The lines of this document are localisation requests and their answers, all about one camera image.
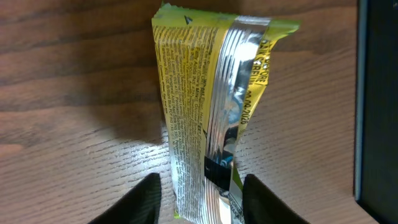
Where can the black box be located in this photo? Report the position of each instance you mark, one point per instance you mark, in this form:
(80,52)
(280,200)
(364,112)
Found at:
(375,148)

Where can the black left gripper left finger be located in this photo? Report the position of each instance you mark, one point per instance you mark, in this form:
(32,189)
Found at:
(141,205)

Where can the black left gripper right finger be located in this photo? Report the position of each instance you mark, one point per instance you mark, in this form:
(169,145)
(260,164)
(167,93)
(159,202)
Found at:
(262,206)

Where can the green yellow snack packet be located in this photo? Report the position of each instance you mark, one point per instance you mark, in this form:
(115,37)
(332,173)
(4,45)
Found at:
(213,69)

